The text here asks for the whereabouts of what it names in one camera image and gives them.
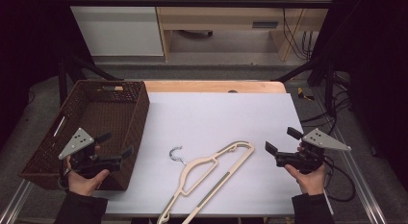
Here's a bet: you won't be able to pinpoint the person's left hand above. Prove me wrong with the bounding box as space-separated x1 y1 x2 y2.
63 145 111 197

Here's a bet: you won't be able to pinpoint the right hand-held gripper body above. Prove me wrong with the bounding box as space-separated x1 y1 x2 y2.
274 127 352 175

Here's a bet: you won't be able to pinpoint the black wall cables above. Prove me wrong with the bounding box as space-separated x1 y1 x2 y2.
278 0 315 62

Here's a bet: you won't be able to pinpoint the aluminium rail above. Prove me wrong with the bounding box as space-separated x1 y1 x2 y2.
312 88 390 224
0 180 35 224

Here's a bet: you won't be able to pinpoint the black floor cables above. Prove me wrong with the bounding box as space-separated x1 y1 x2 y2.
299 71 354 136

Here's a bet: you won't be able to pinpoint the yellow and black clamp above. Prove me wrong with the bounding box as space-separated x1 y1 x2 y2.
296 87 316 102

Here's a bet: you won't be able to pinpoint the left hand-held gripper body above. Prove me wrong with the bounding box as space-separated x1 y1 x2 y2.
58 127 125 179

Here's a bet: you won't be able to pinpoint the person's right hand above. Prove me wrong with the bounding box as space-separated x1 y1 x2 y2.
283 145 328 196

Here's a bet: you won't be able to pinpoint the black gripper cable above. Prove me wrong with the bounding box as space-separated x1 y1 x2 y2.
321 155 357 203

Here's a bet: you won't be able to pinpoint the cream plastic clothes hanger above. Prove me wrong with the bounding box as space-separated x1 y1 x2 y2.
156 145 256 224

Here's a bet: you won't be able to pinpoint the brown woven basket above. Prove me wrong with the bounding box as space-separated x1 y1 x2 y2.
18 79 151 192

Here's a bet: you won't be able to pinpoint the dark curtain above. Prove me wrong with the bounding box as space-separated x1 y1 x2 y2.
0 0 94 149
308 0 408 190

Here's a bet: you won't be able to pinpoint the black horizontal frame bar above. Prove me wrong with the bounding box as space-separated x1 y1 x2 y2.
64 0 333 10

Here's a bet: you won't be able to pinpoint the white table cover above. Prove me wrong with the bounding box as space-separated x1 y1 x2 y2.
94 91 304 216

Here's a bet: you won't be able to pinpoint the white cabinet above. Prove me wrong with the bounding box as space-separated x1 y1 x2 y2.
64 0 165 57

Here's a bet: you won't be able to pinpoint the light wooden desk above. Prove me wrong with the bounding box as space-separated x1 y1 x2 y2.
153 0 335 62

